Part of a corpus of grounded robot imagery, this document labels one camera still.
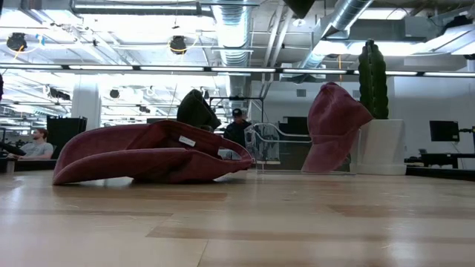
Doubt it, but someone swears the dark green cap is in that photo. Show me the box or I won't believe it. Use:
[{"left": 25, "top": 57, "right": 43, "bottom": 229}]
[
  {"left": 176, "top": 88, "right": 223, "bottom": 131},
  {"left": 282, "top": 0, "right": 316, "bottom": 19}
]

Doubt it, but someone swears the long ceiling light strip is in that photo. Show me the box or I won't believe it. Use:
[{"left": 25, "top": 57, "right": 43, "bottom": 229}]
[{"left": 0, "top": 63, "right": 475, "bottom": 78}]

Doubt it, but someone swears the black aluminium table frame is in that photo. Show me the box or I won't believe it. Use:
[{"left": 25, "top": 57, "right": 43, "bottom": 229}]
[{"left": 0, "top": 158, "right": 475, "bottom": 182}]

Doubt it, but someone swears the maroon red cap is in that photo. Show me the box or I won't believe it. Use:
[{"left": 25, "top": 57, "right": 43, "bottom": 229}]
[
  {"left": 51, "top": 119, "right": 254, "bottom": 186},
  {"left": 301, "top": 81, "right": 374, "bottom": 174}
]

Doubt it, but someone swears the white building column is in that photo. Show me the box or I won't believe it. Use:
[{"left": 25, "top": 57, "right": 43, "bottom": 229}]
[{"left": 71, "top": 85, "right": 102, "bottom": 131}]

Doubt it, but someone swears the person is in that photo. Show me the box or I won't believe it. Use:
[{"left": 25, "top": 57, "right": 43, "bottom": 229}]
[
  {"left": 223, "top": 108, "right": 253, "bottom": 149},
  {"left": 7, "top": 128, "right": 55, "bottom": 161}
]

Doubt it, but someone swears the green cactus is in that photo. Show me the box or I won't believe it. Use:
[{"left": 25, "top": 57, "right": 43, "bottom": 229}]
[{"left": 358, "top": 39, "right": 390, "bottom": 120}]

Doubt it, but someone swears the silver ribbed ceiling duct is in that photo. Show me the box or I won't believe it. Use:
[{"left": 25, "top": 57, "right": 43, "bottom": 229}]
[
  {"left": 211, "top": 0, "right": 253, "bottom": 67},
  {"left": 300, "top": 0, "right": 374, "bottom": 70}
]

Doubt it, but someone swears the black background desk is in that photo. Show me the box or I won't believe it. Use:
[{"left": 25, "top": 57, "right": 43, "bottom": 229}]
[{"left": 406, "top": 151, "right": 475, "bottom": 170}]

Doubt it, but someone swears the white planter pot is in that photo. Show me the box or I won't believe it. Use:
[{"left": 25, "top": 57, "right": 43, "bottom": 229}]
[{"left": 348, "top": 118, "right": 407, "bottom": 176}]

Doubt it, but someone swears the black monitor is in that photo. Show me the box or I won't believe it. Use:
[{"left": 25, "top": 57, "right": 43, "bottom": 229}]
[{"left": 429, "top": 120, "right": 460, "bottom": 142}]

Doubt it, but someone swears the clear plastic bin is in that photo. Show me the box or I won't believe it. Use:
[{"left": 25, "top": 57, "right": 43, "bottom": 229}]
[{"left": 244, "top": 122, "right": 361, "bottom": 175}]

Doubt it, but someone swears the black partition cabinet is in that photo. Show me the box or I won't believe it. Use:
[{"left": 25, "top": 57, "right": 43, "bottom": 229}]
[{"left": 46, "top": 116, "right": 88, "bottom": 160}]

